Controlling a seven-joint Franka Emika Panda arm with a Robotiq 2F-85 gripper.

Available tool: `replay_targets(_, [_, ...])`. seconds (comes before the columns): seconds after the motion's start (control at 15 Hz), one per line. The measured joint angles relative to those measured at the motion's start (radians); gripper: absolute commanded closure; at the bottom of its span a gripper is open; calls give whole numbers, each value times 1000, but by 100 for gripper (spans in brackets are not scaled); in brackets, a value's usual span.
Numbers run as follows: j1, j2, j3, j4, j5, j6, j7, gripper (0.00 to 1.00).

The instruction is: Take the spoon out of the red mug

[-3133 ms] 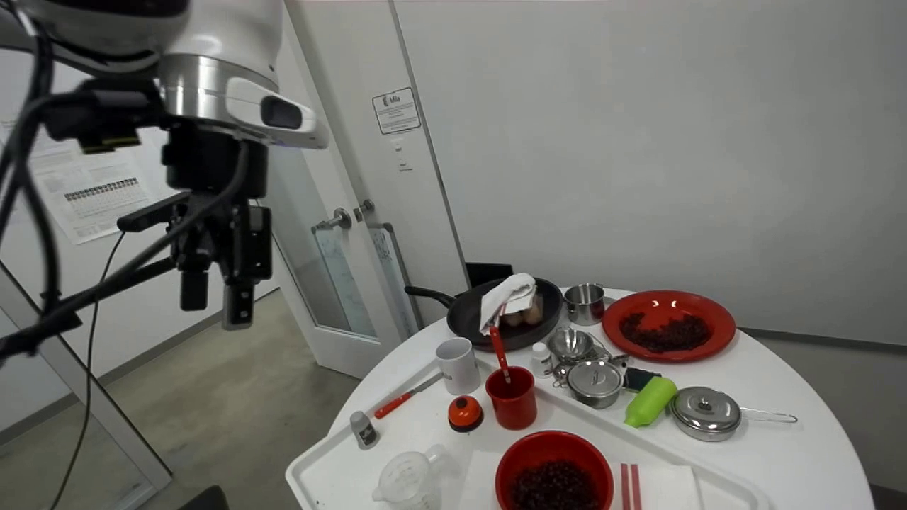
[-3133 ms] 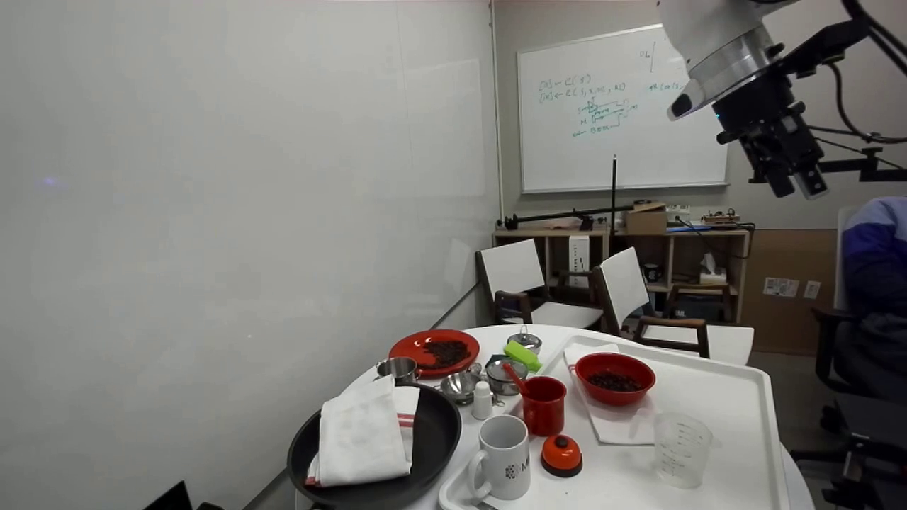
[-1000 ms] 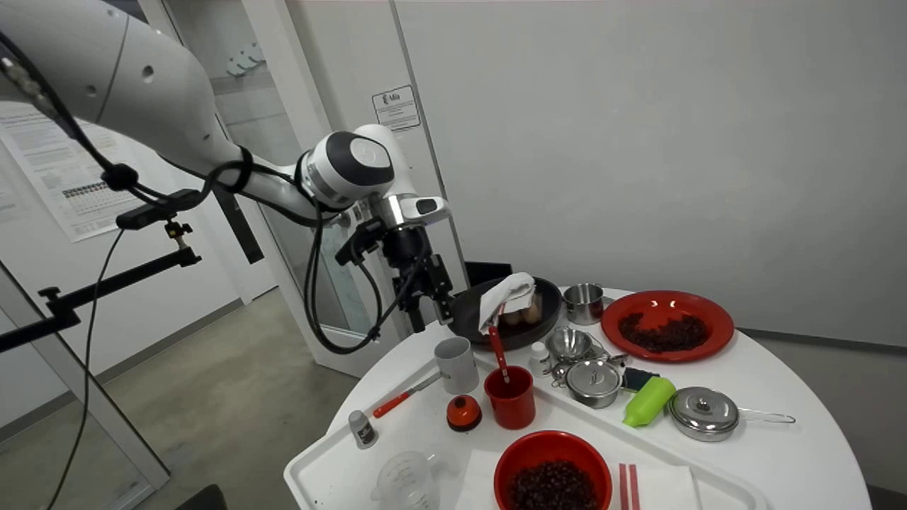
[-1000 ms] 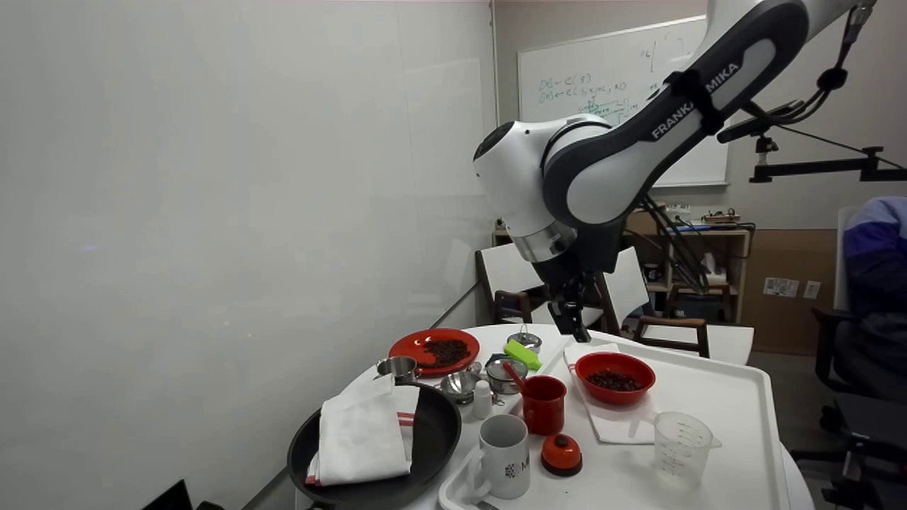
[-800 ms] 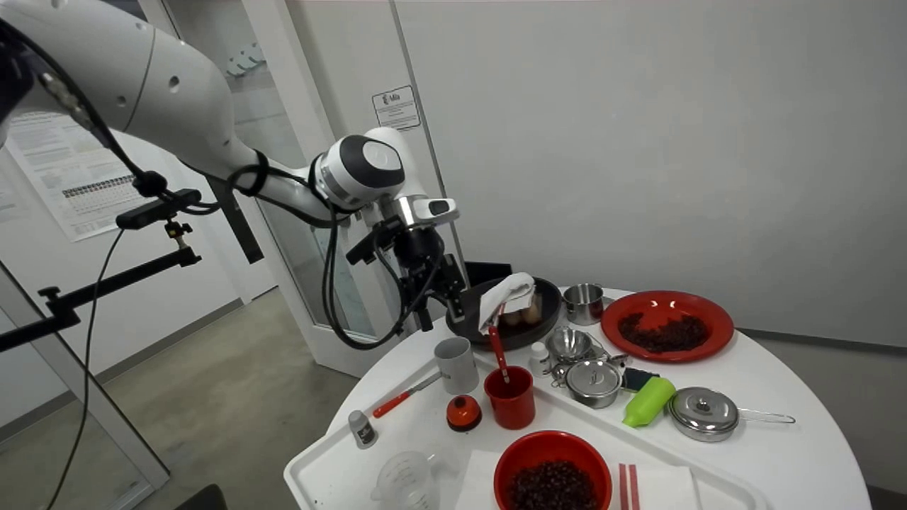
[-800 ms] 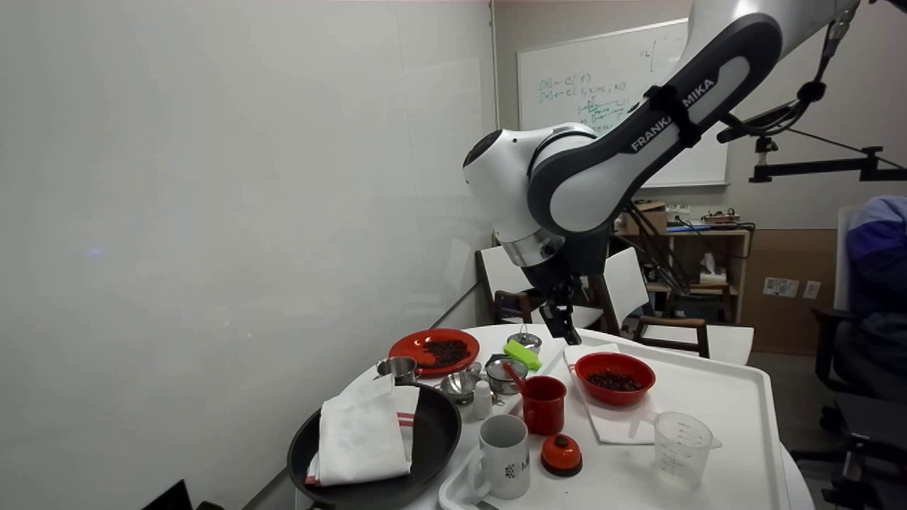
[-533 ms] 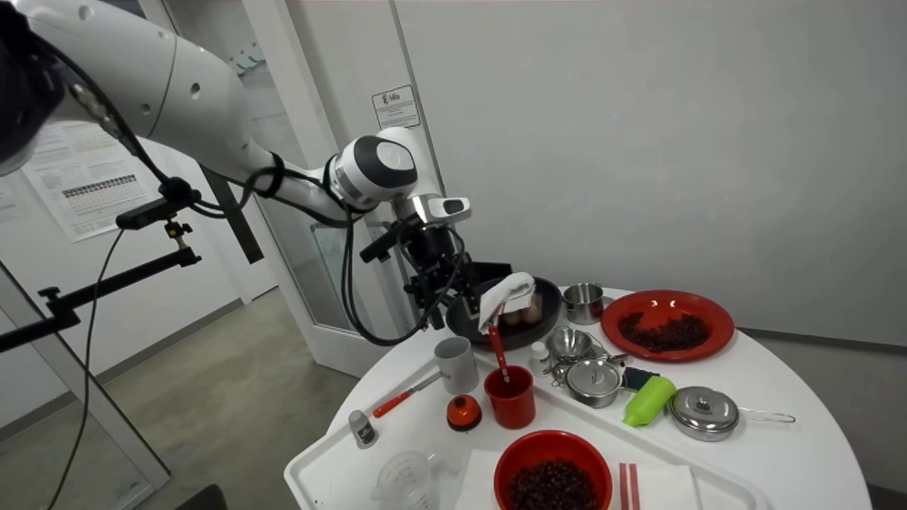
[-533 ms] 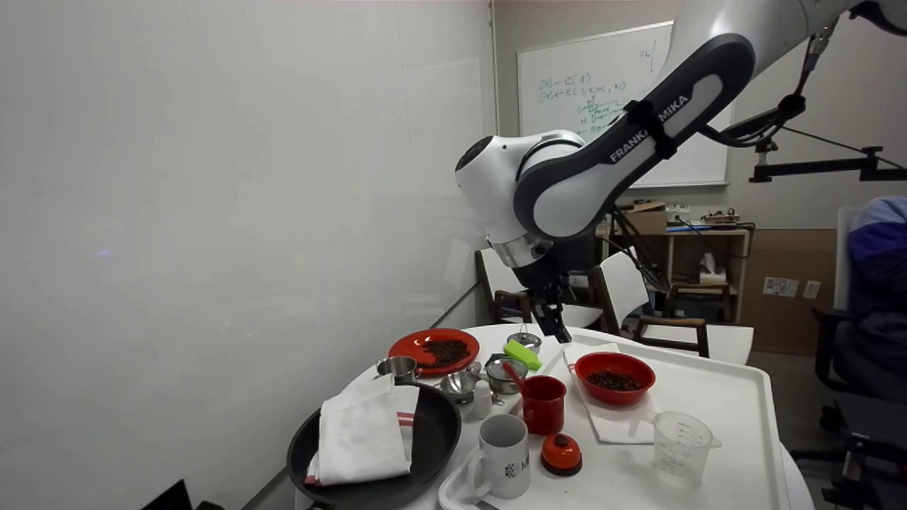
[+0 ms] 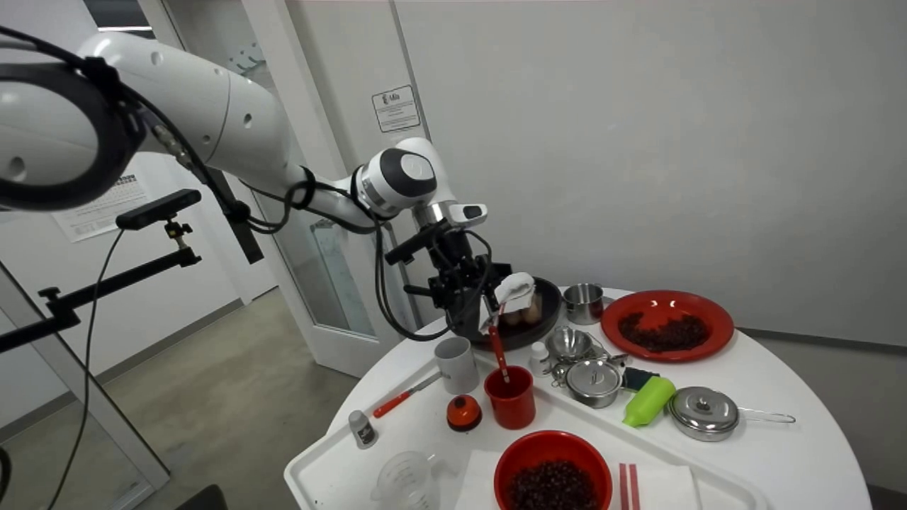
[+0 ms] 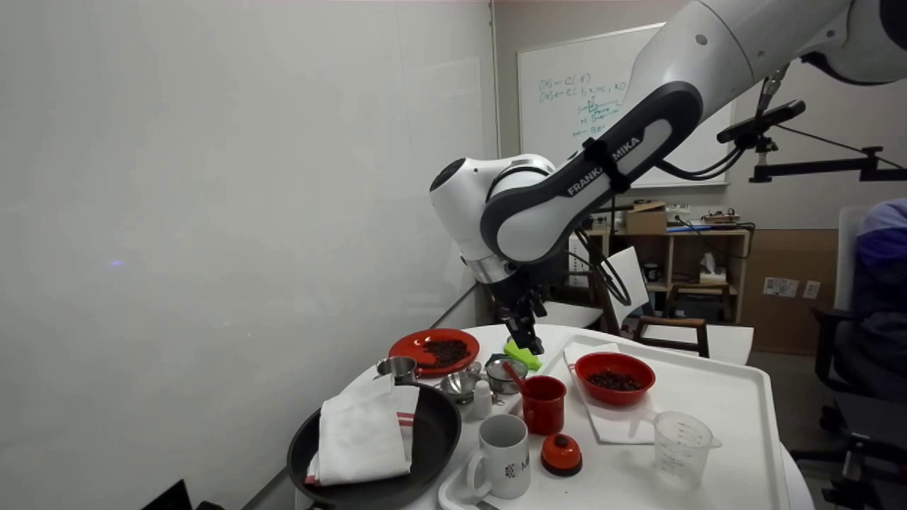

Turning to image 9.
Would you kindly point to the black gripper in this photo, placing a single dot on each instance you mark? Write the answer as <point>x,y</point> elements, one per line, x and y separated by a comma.
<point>454,258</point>

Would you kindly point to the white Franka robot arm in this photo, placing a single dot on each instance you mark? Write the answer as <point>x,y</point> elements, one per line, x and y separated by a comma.
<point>216,113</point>

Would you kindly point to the white mug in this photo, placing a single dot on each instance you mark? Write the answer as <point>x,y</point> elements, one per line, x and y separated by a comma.
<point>457,364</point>

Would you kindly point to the red mug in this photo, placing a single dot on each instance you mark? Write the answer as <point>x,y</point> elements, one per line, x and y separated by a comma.
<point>512,399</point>

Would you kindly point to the black frying pan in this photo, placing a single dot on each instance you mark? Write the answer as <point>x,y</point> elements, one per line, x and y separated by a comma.
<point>542,314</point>

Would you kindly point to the steel strainer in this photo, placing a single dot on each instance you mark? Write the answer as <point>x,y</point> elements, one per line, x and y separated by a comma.
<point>569,340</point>

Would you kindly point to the small steel pot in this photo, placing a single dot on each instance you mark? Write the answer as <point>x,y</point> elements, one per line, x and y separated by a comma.
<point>585,300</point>

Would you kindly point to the red tomato toy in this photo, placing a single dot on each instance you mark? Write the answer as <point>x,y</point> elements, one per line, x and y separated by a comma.
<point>464,415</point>

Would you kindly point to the steel pot with lid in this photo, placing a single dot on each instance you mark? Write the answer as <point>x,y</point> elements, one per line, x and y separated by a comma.
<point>593,384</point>

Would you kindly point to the red bowl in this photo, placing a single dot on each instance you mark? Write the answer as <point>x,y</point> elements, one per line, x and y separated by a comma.
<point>512,455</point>

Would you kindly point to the white glass door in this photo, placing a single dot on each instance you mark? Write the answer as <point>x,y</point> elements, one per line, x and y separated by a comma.
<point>321,255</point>

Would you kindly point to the small steel shaker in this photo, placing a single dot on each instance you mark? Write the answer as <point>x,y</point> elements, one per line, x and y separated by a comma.
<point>364,429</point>

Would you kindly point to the dark beans on plate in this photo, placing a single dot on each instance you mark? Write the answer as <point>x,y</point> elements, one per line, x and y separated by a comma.
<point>667,333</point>

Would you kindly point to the dark beans in bowl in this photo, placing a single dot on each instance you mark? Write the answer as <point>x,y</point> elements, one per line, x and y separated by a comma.
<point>555,484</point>

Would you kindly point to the white plastic tray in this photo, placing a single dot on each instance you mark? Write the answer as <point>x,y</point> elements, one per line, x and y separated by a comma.
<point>329,462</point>

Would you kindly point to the red plate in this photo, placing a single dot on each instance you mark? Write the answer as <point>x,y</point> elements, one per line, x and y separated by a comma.
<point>714,314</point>

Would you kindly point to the red chopstick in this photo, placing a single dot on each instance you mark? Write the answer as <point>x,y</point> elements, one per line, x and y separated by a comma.
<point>626,484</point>
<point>636,484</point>

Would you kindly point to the steel lidded pan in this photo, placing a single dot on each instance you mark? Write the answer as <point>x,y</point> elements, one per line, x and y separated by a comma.
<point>705,415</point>

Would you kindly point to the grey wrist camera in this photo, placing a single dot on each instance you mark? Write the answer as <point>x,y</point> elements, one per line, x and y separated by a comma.
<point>464,212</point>

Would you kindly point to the white wall sign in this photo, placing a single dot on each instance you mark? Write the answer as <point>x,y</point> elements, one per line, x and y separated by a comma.
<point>396,109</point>

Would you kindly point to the black camera on boom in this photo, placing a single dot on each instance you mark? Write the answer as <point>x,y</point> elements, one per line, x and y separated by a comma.
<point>157,207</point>

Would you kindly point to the white paper on wall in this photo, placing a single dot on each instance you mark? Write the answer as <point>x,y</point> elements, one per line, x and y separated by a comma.
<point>90,215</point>

